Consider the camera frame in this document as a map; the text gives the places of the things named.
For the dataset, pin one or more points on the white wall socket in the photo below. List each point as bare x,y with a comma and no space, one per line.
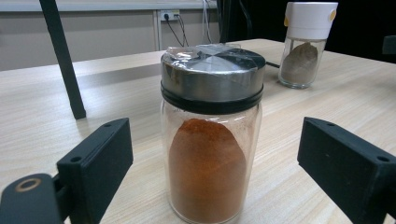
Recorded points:
169,14

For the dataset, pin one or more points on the white-lidded jar of brown powder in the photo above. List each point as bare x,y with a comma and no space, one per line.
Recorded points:
306,37

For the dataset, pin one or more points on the glass jar of red powder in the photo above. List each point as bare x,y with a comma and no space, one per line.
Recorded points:
208,168

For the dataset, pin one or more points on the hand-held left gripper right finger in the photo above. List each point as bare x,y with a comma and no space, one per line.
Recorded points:
348,168

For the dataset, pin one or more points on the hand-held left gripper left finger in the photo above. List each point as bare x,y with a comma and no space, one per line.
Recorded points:
99,161

